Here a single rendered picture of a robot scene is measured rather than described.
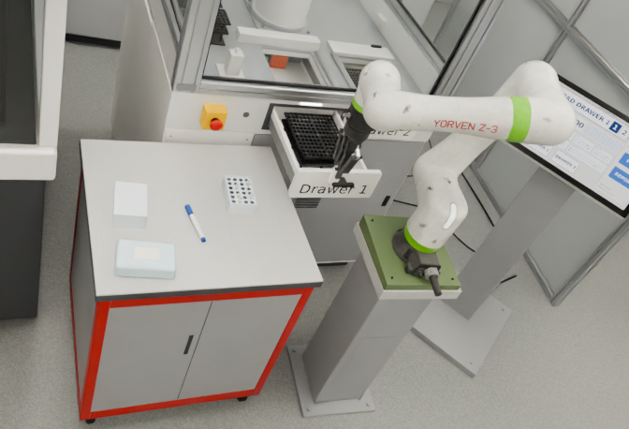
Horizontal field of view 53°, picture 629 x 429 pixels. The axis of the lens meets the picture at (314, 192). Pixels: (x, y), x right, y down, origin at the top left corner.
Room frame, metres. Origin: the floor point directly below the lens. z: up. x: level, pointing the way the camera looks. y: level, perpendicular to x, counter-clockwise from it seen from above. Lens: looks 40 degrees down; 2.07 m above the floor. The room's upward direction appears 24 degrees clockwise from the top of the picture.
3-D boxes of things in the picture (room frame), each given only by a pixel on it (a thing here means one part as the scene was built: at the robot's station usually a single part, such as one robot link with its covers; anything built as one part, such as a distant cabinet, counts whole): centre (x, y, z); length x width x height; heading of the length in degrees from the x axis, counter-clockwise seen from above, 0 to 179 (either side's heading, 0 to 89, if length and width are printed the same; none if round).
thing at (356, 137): (1.50, -0.04, 1.09); 0.08 x 0.07 x 0.09; 35
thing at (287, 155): (1.71, 0.07, 0.86); 0.40 x 0.26 x 0.06; 35
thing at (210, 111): (1.59, 0.39, 0.88); 0.07 x 0.05 x 0.07; 125
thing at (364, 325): (1.50, -0.35, 0.38); 0.30 x 0.30 x 0.76; 30
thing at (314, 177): (1.54, -0.05, 0.87); 0.29 x 0.02 x 0.11; 125
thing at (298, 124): (1.70, 0.07, 0.87); 0.22 x 0.18 x 0.06; 35
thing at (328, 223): (2.21, 0.36, 0.40); 1.03 x 0.95 x 0.80; 125
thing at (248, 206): (1.41, 0.21, 0.78); 0.12 x 0.08 x 0.04; 31
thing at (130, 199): (1.18, 0.45, 0.79); 0.13 x 0.09 x 0.05; 27
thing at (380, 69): (1.49, -0.04, 1.26); 0.13 x 0.11 x 0.14; 17
